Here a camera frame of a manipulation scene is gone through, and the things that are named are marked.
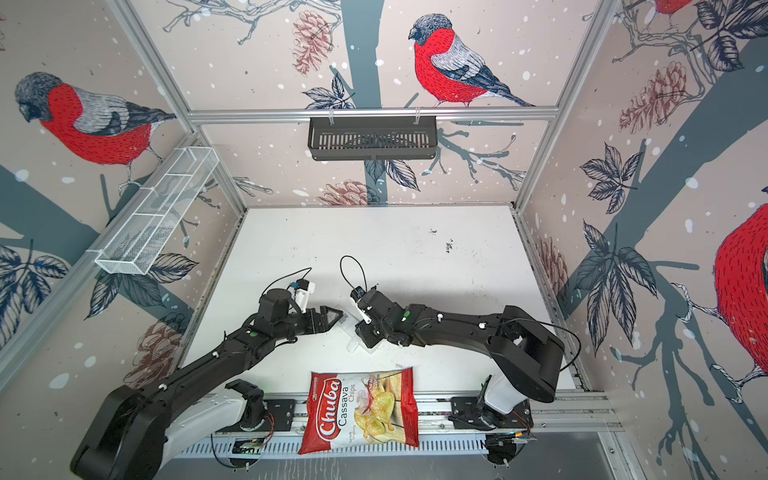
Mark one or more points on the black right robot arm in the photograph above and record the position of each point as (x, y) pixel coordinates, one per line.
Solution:
(527, 353)

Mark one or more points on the black hanging wire basket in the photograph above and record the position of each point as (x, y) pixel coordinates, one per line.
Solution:
(373, 138)

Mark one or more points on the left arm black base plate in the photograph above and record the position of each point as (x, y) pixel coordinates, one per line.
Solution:
(270, 415)

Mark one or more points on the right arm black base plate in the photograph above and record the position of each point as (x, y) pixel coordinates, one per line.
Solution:
(469, 413)

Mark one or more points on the white remote control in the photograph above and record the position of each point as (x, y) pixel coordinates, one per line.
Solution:
(346, 324)

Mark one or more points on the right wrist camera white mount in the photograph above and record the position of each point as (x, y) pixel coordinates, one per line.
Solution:
(361, 299)

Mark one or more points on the white mesh wire basket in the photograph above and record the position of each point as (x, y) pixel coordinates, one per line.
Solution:
(162, 205)

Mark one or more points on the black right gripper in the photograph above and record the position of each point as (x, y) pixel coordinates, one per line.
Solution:
(367, 333)

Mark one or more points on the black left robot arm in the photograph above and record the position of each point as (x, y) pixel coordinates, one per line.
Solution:
(131, 436)

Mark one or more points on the red Chuba cassava chips bag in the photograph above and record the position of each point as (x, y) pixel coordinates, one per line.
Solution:
(360, 409)

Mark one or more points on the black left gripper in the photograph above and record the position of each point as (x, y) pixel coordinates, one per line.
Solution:
(324, 325)

